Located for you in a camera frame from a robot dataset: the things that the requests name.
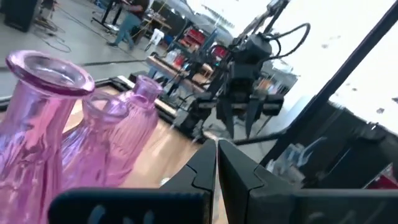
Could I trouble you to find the small clear square vase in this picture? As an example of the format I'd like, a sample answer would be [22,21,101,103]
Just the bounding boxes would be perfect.
[267,135,330,189]

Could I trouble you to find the white chair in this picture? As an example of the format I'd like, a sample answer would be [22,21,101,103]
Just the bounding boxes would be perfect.
[146,28,165,52]

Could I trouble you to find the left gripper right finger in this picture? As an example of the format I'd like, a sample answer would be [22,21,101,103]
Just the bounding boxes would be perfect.
[217,139,398,224]

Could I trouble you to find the red storage bins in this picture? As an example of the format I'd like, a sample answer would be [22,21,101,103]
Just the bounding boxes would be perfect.
[180,27,208,49]

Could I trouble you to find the pink ribbed flared-neck vase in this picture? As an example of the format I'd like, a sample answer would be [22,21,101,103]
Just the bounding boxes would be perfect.
[0,49,96,224]

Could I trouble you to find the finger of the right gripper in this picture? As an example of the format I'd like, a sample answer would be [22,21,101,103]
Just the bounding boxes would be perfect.
[217,102,236,140]
[245,99,265,139]

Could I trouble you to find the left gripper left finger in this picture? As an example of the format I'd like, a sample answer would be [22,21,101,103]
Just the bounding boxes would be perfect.
[48,139,218,224]

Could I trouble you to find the large black case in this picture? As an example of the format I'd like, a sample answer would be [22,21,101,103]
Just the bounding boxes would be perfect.
[0,0,41,32]

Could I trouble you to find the pink ribbed bottle vase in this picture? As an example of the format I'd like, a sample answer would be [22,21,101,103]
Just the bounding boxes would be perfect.
[105,74,164,187]

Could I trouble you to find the pink wavy-ribbed bulb vase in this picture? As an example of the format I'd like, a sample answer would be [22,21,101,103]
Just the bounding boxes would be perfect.
[60,91,130,190]

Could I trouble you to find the person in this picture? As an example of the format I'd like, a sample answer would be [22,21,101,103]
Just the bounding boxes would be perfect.
[107,0,150,50]

